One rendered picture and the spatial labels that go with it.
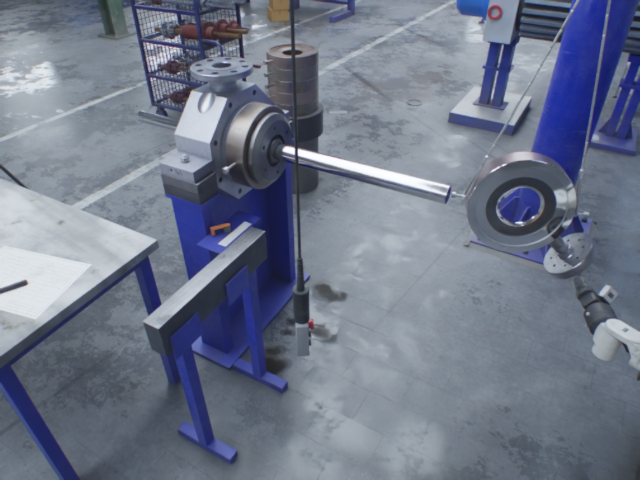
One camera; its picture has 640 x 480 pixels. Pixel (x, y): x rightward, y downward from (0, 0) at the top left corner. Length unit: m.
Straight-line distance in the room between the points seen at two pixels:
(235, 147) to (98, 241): 0.67
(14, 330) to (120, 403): 0.93
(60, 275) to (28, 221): 0.46
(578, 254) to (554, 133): 1.39
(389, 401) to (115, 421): 1.31
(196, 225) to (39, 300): 0.67
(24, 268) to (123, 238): 0.37
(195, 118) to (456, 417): 1.80
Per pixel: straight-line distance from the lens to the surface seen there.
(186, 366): 1.91
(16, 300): 1.98
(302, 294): 1.30
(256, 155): 2.03
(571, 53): 3.14
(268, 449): 2.35
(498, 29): 5.18
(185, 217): 2.17
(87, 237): 2.18
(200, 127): 2.08
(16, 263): 2.16
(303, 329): 1.38
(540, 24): 5.12
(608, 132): 5.56
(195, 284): 1.79
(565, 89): 3.18
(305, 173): 3.83
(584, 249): 2.00
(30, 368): 2.99
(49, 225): 2.33
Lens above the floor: 2.03
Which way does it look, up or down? 37 degrees down
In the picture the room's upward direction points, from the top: straight up
